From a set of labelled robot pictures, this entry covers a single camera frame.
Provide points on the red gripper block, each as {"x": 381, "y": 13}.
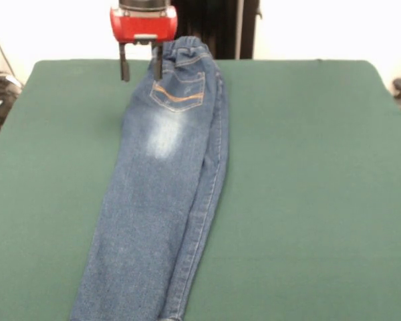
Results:
{"x": 143, "y": 25}

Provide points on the dark green table cloth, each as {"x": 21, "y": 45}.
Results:
{"x": 304, "y": 167}

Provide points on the blue denim jeans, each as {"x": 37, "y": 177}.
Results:
{"x": 153, "y": 200}

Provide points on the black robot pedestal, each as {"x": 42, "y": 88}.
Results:
{"x": 220, "y": 30}

